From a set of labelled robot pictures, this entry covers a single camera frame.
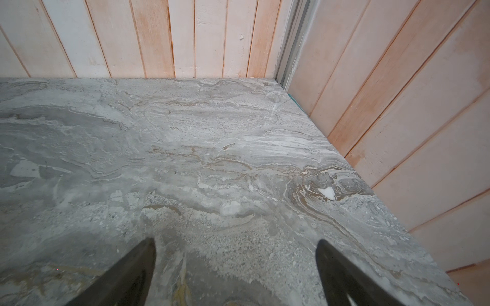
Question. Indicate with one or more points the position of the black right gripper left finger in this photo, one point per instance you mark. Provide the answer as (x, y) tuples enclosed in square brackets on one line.
[(125, 283)]

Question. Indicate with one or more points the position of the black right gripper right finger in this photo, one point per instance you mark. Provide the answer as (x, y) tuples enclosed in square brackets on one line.
[(344, 283)]

